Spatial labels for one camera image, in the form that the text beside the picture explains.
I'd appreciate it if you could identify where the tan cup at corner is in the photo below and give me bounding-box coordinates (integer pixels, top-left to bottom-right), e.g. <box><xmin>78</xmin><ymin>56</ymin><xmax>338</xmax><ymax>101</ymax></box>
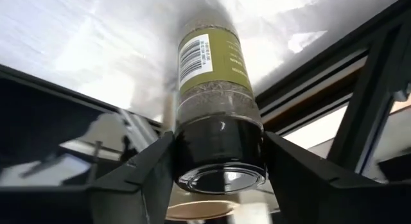
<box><xmin>165</xmin><ymin>199</ymin><xmax>240</xmax><ymax>222</ymax></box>

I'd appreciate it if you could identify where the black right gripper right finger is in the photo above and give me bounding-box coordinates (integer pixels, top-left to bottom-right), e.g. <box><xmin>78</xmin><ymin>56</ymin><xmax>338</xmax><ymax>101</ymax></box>
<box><xmin>263</xmin><ymin>130</ymin><xmax>411</xmax><ymax>224</ymax></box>

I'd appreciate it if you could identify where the black-lid olive-label spice jar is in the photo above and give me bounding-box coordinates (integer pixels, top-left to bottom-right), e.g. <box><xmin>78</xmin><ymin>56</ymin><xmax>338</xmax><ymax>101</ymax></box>
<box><xmin>173</xmin><ymin>7</ymin><xmax>267</xmax><ymax>195</ymax></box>

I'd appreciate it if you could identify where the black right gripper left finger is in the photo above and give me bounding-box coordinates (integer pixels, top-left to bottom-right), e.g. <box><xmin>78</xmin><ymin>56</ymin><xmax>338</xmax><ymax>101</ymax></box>
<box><xmin>0</xmin><ymin>130</ymin><xmax>177</xmax><ymax>224</ymax></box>

